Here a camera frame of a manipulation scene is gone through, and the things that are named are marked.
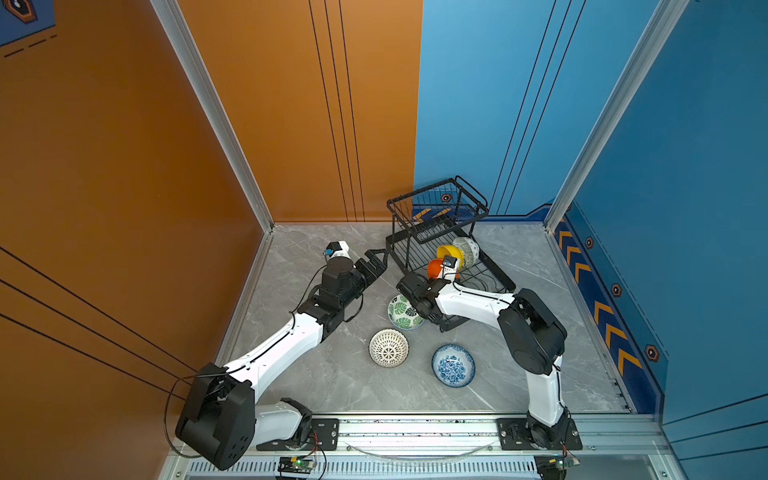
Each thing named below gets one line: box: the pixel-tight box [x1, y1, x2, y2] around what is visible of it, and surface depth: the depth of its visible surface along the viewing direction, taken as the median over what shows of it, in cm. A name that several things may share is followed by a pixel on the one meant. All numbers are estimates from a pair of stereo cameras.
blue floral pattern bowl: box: [432, 344, 476, 388], surface depth 84 cm
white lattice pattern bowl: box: [368, 328, 410, 368], surface depth 87 cm
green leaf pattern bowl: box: [387, 294, 425, 331], surface depth 94 cm
